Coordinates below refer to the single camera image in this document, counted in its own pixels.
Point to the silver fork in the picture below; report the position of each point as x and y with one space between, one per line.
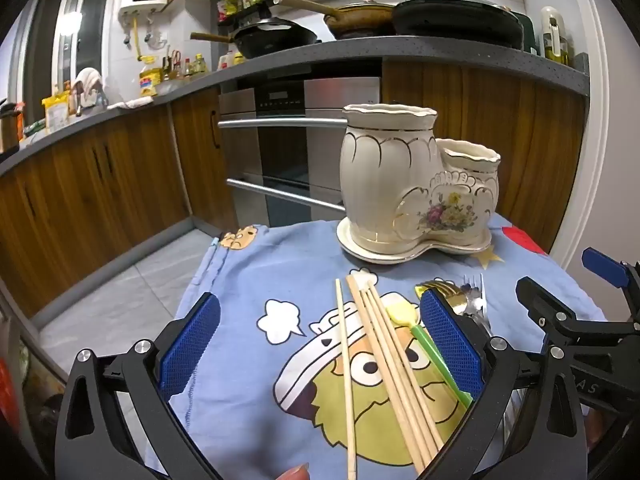
481 305

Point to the black spice rack with jars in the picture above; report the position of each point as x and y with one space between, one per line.
240 7

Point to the gold fork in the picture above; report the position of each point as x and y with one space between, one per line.
440 290

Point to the row of condiment bottles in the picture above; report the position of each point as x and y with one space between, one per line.
185 67

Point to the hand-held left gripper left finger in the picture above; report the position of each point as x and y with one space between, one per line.
190 345

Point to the white oil dispenser bottle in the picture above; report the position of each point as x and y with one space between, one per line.
554 35

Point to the yellow food packet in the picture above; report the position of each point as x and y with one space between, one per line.
56 112

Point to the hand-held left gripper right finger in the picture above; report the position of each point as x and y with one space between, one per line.
450 345

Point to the cream ceramic drip tray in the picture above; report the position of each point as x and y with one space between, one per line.
370 255

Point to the blue cartoon printed cloth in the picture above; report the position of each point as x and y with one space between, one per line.
280 270

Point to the yellow cooking oil bottle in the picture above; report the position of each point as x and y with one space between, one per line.
149 82

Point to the wooden base cabinet with long run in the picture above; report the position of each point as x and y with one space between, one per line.
100 185

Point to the wooden base cabinet beside oven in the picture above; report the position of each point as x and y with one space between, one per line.
530 125

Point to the stainless steel built-in oven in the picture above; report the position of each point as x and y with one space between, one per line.
285 155

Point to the grey kitchen countertop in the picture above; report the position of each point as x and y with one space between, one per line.
350 50

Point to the cream floral ceramic utensil holder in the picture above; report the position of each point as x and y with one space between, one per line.
385 175

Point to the dark green kettle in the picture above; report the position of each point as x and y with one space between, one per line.
529 35

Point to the hanging pale towel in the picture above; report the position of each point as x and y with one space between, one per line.
89 82

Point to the green spoon with yellow head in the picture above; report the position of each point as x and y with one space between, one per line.
430 350

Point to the black wok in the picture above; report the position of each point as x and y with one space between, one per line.
275 37

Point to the black electric griddle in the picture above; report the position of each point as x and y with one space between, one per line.
455 22

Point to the person's left hand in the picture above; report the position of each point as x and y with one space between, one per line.
295 474

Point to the silver spoon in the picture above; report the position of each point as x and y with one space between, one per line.
465 302

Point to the white dishcloth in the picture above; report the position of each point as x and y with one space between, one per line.
130 103

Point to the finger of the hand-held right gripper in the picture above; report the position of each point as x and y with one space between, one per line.
542 305
602 264

